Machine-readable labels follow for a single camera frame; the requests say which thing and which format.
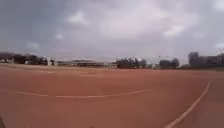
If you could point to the clump of dark trees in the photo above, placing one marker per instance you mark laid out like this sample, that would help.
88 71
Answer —
130 63

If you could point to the long low building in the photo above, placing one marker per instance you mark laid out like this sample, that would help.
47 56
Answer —
85 62

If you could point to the small clump of trees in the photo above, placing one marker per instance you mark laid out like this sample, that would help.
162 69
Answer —
169 63

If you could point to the dark trees and buildings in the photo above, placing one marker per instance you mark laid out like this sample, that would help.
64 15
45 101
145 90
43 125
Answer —
25 59

